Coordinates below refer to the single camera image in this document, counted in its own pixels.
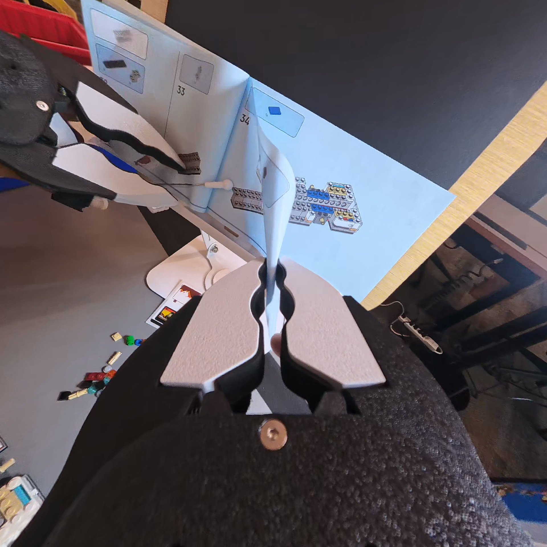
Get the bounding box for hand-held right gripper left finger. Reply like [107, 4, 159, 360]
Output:
[159, 258, 268, 393]

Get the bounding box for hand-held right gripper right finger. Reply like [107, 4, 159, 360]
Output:
[277, 256, 387, 391]

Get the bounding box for red plastic bin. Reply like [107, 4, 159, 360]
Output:
[0, 0, 88, 67]

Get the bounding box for white power strip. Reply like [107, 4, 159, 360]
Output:
[390, 314, 444, 355]

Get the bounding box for pile of small lego pieces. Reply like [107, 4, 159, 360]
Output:
[57, 331, 147, 401]

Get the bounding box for yellow plastic bin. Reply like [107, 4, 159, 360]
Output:
[43, 0, 80, 21]

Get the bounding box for white book stand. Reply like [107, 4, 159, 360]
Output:
[115, 179, 268, 301]

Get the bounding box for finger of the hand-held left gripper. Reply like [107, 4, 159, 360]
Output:
[52, 141, 178, 211]
[74, 80, 202, 177]

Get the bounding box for lego instruction booklet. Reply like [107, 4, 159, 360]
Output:
[80, 0, 457, 342]

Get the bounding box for medium blue plastic bin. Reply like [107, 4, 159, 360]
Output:
[0, 143, 138, 191]

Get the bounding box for lego sticker sheet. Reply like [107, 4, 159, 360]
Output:
[145, 283, 202, 330]

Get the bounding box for lego vehicle base assembly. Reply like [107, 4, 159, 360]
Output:
[0, 472, 46, 532]

